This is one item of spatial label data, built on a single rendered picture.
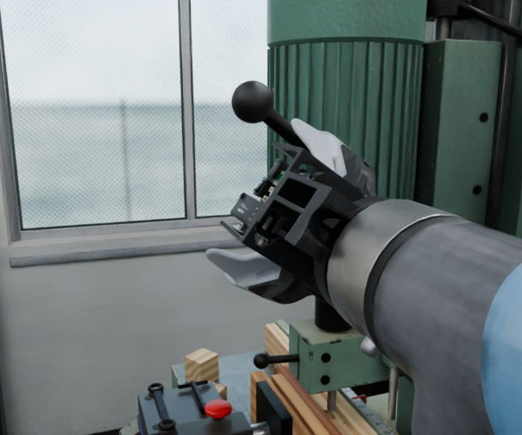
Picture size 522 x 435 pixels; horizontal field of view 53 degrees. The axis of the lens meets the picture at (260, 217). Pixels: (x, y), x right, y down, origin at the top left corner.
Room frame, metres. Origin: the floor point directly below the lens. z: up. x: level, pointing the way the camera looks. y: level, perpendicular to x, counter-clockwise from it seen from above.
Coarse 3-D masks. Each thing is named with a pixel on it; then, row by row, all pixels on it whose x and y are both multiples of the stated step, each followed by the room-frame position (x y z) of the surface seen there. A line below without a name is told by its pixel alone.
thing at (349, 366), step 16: (304, 320) 0.65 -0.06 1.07; (304, 336) 0.61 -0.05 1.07; (320, 336) 0.61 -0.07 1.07; (336, 336) 0.61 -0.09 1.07; (352, 336) 0.61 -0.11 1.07; (304, 352) 0.60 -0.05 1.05; (320, 352) 0.59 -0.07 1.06; (336, 352) 0.60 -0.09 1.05; (352, 352) 0.60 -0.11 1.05; (288, 368) 0.64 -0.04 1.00; (304, 368) 0.60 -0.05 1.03; (320, 368) 0.59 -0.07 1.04; (336, 368) 0.60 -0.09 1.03; (352, 368) 0.60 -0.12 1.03; (368, 368) 0.61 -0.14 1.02; (384, 368) 0.62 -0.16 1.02; (304, 384) 0.60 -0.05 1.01; (320, 384) 0.59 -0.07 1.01; (336, 384) 0.60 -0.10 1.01; (352, 384) 0.60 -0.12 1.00
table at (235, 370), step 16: (256, 352) 0.89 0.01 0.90; (176, 368) 0.83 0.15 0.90; (224, 368) 0.83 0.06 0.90; (240, 368) 0.83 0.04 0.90; (256, 368) 0.83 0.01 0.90; (272, 368) 0.83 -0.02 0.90; (176, 384) 0.80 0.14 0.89; (224, 384) 0.78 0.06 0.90; (240, 384) 0.78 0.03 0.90; (240, 400) 0.73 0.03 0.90
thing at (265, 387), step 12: (264, 384) 0.62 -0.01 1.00; (264, 396) 0.59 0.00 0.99; (276, 396) 0.59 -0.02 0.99; (264, 408) 0.59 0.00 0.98; (276, 408) 0.56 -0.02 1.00; (264, 420) 0.59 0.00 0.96; (276, 420) 0.56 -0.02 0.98; (288, 420) 0.54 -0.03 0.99; (264, 432) 0.57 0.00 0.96; (276, 432) 0.56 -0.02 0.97; (288, 432) 0.54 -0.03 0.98
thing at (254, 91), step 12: (252, 84) 0.44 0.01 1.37; (240, 96) 0.43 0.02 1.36; (252, 96) 0.43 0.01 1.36; (264, 96) 0.43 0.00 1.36; (240, 108) 0.43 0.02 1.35; (252, 108) 0.43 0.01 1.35; (264, 108) 0.43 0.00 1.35; (252, 120) 0.44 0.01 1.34; (264, 120) 0.45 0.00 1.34; (276, 120) 0.45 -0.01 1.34; (276, 132) 0.45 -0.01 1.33; (288, 132) 0.45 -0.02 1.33; (300, 144) 0.45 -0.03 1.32
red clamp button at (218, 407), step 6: (210, 402) 0.53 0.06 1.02; (216, 402) 0.53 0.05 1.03; (222, 402) 0.53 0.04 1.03; (228, 402) 0.53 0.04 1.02; (204, 408) 0.52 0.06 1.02; (210, 408) 0.52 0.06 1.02; (216, 408) 0.52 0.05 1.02; (222, 408) 0.52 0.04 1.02; (228, 408) 0.52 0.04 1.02; (210, 414) 0.51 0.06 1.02; (216, 414) 0.51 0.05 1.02; (222, 414) 0.51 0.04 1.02; (228, 414) 0.52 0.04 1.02
